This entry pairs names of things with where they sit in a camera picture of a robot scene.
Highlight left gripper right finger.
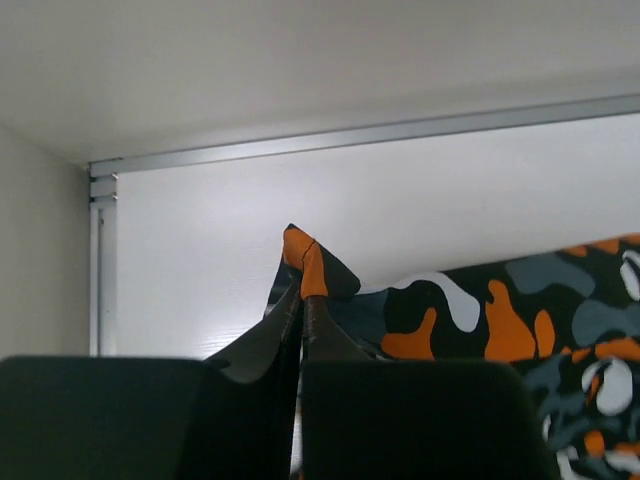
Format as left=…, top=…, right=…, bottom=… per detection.
left=303, top=296, right=372, bottom=363

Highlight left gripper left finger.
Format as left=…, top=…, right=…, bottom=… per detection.
left=204, top=282, right=302, bottom=384

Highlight orange camouflage shorts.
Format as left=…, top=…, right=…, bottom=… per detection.
left=281, top=225, right=639, bottom=479

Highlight aluminium table edge rail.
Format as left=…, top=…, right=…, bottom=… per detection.
left=90, top=94, right=639, bottom=357

